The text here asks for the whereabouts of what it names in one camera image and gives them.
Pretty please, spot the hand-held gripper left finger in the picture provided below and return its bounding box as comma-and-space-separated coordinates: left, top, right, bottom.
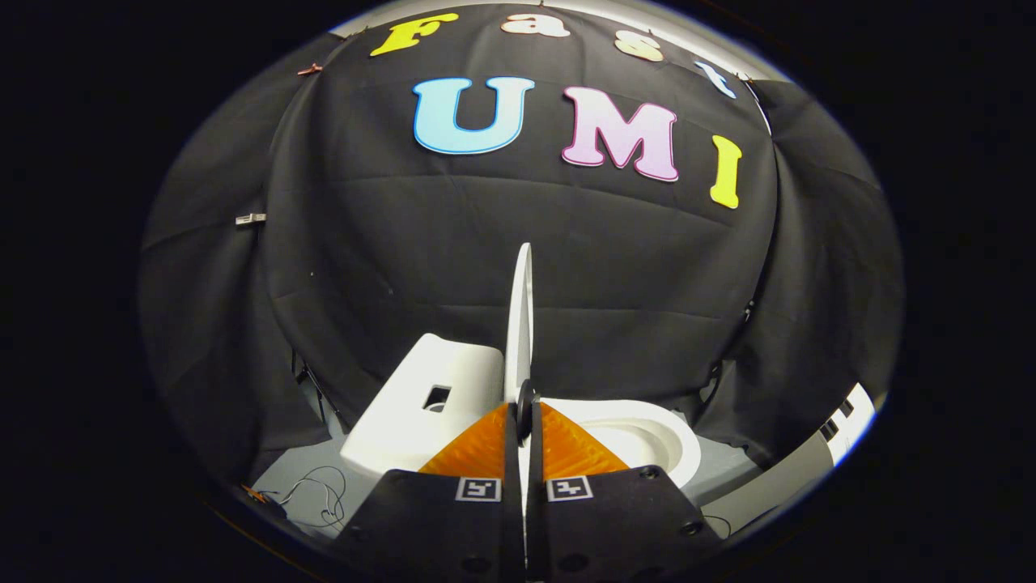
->
336, 402, 519, 580

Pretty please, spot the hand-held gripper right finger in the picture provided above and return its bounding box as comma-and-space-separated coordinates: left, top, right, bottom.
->
530, 401, 725, 580

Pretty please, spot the black round lid pull tab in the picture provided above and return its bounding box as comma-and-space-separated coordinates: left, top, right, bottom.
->
516, 379, 537, 442

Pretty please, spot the white toilet lid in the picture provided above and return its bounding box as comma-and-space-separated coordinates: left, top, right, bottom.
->
503, 243, 536, 535

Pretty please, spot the white toilet body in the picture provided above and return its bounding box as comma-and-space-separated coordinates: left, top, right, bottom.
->
340, 334, 702, 491

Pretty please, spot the black backdrop cloth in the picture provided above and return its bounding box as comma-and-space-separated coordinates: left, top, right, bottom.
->
138, 4, 905, 487

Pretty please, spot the white slotted panel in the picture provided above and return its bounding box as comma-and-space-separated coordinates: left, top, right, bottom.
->
817, 383, 877, 466

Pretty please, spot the thin floor wire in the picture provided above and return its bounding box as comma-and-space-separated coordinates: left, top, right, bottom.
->
275, 466, 349, 527

